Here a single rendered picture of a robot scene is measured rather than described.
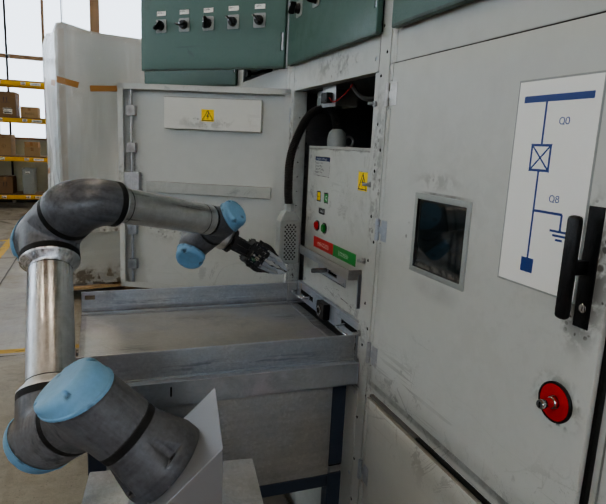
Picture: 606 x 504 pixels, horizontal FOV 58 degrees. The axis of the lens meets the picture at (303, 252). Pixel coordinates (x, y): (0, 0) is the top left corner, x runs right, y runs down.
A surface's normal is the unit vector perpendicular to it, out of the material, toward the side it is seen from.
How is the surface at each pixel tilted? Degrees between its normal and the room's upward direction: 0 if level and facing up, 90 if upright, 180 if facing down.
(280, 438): 90
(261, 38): 90
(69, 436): 112
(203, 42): 90
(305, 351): 90
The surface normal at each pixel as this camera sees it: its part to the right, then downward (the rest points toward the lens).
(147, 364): 0.35, 0.19
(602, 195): -0.94, 0.02
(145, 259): -0.12, 0.18
